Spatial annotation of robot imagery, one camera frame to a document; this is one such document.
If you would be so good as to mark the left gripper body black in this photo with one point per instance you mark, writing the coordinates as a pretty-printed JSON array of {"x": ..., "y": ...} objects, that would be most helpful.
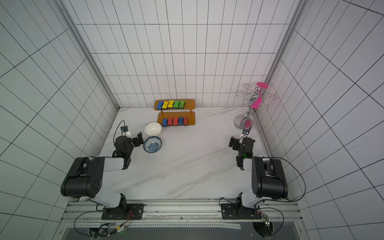
[{"x": 136, "y": 139}]

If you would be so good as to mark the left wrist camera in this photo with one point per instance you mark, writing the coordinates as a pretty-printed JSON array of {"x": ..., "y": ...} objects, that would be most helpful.
[{"x": 125, "y": 132}]

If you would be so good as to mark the white bowl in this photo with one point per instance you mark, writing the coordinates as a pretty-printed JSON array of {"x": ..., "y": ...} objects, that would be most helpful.
[{"x": 153, "y": 129}]

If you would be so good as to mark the yellow eraser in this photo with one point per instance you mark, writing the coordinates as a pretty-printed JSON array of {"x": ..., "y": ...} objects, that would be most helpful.
[
  {"x": 165, "y": 105},
  {"x": 171, "y": 104}
]

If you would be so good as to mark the red eraser lower middle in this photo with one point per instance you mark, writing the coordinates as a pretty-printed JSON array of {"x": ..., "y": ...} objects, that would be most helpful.
[{"x": 175, "y": 121}]

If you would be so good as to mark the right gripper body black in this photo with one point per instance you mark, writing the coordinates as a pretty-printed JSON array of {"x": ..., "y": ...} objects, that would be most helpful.
[{"x": 235, "y": 142}]

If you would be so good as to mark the pink object on stand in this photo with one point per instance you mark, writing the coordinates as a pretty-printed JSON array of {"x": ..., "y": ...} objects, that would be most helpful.
[{"x": 260, "y": 88}]

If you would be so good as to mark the blue patterned bowl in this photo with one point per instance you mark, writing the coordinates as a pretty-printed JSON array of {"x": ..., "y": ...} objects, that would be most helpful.
[{"x": 152, "y": 144}]

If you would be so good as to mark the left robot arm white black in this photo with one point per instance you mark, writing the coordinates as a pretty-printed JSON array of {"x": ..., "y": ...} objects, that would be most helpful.
[{"x": 85, "y": 180}]

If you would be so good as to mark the orange two-tier shelf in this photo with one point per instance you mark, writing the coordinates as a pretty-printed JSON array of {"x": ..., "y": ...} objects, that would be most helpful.
[{"x": 187, "y": 112}]

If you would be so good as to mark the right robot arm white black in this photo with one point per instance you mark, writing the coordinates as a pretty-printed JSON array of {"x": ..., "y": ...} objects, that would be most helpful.
[{"x": 268, "y": 181}]

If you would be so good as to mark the blue eraser top shelf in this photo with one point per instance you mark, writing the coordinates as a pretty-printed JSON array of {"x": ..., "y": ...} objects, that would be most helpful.
[{"x": 160, "y": 105}]

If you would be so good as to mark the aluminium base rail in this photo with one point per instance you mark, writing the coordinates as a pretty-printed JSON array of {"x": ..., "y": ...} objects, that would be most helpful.
[{"x": 176, "y": 213}]

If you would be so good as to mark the green eraser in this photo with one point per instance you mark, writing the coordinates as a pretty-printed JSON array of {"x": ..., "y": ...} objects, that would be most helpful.
[
  {"x": 176, "y": 104},
  {"x": 182, "y": 105}
]

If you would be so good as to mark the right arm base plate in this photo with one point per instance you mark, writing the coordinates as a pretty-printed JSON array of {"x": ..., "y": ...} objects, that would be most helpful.
[{"x": 233, "y": 212}]

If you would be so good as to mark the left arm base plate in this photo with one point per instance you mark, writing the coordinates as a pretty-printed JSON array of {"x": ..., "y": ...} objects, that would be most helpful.
[{"x": 124, "y": 212}]

